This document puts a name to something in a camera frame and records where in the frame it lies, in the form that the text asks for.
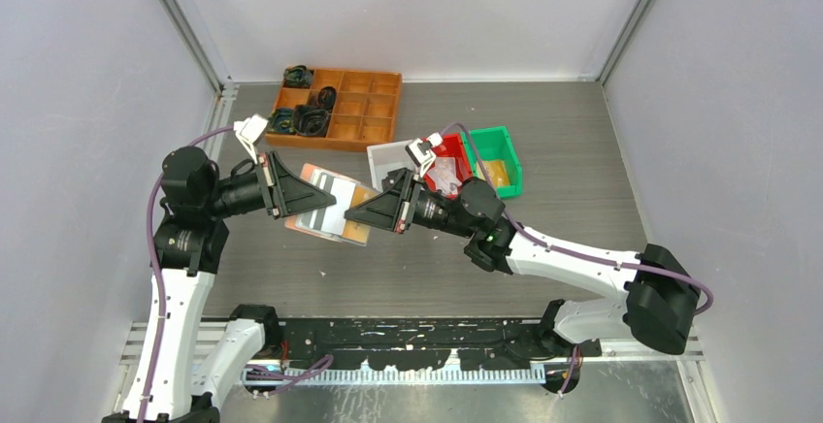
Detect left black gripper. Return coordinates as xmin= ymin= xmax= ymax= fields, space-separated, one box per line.
xmin=204 ymin=150 xmax=336 ymax=219

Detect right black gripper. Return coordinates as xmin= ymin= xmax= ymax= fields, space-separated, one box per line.
xmin=346 ymin=168 xmax=477 ymax=238

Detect orange credit card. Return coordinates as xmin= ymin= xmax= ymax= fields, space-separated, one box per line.
xmin=341 ymin=185 xmax=378 ymax=246

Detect pink leather card holder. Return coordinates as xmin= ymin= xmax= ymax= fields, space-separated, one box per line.
xmin=284 ymin=163 xmax=378 ymax=246

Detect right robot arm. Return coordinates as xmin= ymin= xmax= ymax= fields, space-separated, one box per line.
xmin=345 ymin=169 xmax=701 ymax=356

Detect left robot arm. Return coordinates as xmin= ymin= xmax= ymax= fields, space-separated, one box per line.
xmin=105 ymin=146 xmax=336 ymax=422

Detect white card in sleeve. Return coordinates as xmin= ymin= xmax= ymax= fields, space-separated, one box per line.
xmin=295 ymin=169 xmax=357 ymax=237

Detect white plastic bin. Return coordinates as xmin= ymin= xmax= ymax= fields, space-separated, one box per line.
xmin=366 ymin=140 xmax=418 ymax=191

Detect clear packets in red bin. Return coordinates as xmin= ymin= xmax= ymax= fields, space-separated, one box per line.
xmin=427 ymin=156 xmax=461 ymax=195

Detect red plastic bin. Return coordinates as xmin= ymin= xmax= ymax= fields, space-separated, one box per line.
xmin=423 ymin=134 xmax=474 ymax=199

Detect orange compartment tray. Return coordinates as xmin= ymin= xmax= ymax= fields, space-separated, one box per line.
xmin=266 ymin=65 xmax=403 ymax=152

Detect yellow packet in green bin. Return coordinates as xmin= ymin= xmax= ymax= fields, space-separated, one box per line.
xmin=476 ymin=159 xmax=510 ymax=188

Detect green plastic bin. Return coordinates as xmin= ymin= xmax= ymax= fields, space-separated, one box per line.
xmin=461 ymin=126 xmax=523 ymax=199

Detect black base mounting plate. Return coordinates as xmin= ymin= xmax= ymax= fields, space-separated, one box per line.
xmin=254 ymin=318 xmax=572 ymax=372

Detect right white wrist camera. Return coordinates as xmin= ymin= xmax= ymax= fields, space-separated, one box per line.
xmin=405 ymin=132 xmax=444 ymax=181

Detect green black strap left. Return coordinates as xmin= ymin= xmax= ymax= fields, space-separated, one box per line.
xmin=266 ymin=108 xmax=297 ymax=137

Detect large black strap bundle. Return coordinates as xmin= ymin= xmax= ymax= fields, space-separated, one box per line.
xmin=292 ymin=105 xmax=332 ymax=139

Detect black strap top compartment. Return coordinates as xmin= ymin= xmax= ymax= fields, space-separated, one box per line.
xmin=283 ymin=65 xmax=315 ymax=89

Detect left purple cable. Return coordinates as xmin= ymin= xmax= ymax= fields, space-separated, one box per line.
xmin=135 ymin=125 xmax=336 ymax=423

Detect purple cable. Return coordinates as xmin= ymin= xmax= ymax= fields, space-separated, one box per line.
xmin=440 ymin=121 xmax=716 ymax=399
xmin=135 ymin=125 xmax=336 ymax=423

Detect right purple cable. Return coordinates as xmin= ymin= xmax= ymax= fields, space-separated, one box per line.
xmin=440 ymin=121 xmax=716 ymax=399

